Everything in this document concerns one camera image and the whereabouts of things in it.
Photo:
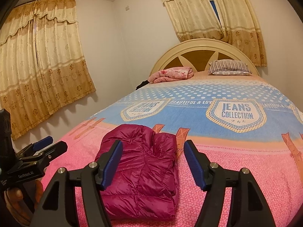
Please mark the beige curtain behind headboard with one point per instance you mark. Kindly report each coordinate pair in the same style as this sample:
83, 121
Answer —
231, 21

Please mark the beige curtain side window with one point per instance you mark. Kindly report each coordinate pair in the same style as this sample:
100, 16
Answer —
43, 67

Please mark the folded pink floral blanket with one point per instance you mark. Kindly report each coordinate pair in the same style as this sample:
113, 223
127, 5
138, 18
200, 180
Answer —
171, 75

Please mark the pink and blue bedspread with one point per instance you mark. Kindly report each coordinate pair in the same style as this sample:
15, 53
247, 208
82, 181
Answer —
237, 121

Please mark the black item beside bed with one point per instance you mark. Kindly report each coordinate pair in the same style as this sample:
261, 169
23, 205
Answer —
144, 83

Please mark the person's left hand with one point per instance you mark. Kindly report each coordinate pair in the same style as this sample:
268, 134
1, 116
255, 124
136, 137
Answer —
15, 204

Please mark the cream arched headboard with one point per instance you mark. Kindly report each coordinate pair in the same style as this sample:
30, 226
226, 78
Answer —
199, 53

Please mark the striped pillow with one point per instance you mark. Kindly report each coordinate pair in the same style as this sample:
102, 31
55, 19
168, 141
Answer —
229, 67

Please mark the magenta puffer jacket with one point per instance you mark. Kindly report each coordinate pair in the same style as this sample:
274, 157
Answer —
146, 182

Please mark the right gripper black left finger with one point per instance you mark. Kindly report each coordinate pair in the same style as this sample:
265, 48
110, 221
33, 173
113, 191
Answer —
58, 206

